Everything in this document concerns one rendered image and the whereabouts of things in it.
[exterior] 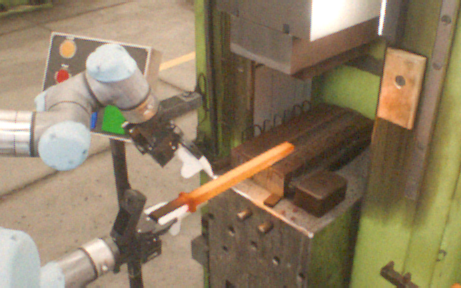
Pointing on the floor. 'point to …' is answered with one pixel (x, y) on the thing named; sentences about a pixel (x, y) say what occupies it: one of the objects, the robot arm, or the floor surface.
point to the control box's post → (123, 195)
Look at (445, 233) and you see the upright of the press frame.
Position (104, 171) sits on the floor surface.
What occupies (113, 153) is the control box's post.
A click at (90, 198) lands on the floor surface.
